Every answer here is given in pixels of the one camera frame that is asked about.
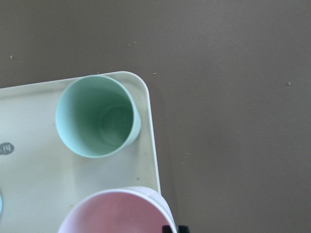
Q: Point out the green cup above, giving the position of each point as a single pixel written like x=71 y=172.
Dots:
x=96 y=116

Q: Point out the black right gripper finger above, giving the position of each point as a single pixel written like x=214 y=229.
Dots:
x=179 y=229

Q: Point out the pink cup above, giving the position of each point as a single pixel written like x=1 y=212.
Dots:
x=135 y=209

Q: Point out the cream rabbit tray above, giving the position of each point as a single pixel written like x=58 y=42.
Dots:
x=41 y=180

